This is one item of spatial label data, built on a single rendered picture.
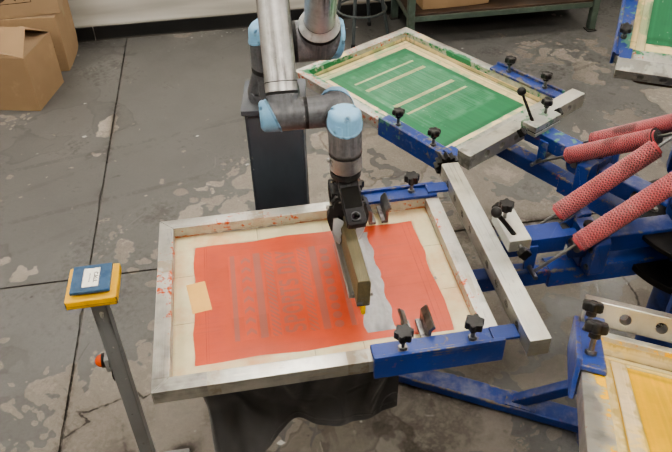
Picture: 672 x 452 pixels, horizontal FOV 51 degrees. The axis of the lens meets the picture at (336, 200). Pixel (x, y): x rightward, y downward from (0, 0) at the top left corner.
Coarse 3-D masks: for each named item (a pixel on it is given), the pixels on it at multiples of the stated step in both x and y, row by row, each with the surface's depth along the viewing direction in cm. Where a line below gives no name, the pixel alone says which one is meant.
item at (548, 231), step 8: (536, 224) 183; (544, 224) 182; (552, 224) 182; (496, 232) 180; (528, 232) 180; (536, 232) 180; (544, 232) 180; (552, 232) 180; (560, 232) 180; (536, 240) 178; (544, 240) 178; (552, 240) 179; (560, 240) 179; (504, 248) 178; (544, 248) 180; (552, 248) 181; (560, 248) 181; (512, 256) 180
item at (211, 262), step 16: (400, 224) 197; (272, 240) 193; (288, 240) 193; (304, 240) 193; (320, 240) 192; (368, 240) 192; (384, 240) 192; (400, 240) 192; (416, 240) 192; (208, 256) 188; (224, 256) 188; (384, 256) 187; (400, 256) 187; (416, 256) 187; (208, 272) 183; (224, 272) 183; (384, 272) 182; (400, 272) 182; (208, 288) 179; (224, 288) 179
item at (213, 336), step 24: (384, 288) 177; (408, 288) 177; (432, 288) 177; (216, 312) 172; (360, 312) 171; (408, 312) 171; (432, 312) 171; (216, 336) 166; (288, 336) 166; (312, 336) 165; (336, 336) 165; (360, 336) 165; (384, 336) 165; (216, 360) 160
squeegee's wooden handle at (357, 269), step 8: (344, 224) 168; (344, 232) 166; (352, 232) 166; (344, 240) 166; (352, 240) 164; (344, 248) 167; (352, 248) 161; (360, 248) 162; (344, 256) 169; (352, 256) 159; (360, 256) 159; (352, 264) 157; (360, 264) 157; (352, 272) 158; (360, 272) 155; (352, 280) 159; (360, 280) 153; (368, 280) 153; (360, 288) 153; (368, 288) 154; (360, 296) 155; (368, 296) 155; (360, 304) 156; (368, 304) 157
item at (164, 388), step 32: (160, 224) 194; (192, 224) 194; (224, 224) 194; (256, 224) 196; (448, 224) 191; (160, 256) 184; (448, 256) 183; (160, 288) 174; (160, 320) 166; (160, 352) 158; (352, 352) 157; (160, 384) 151; (192, 384) 151; (224, 384) 151; (256, 384) 153
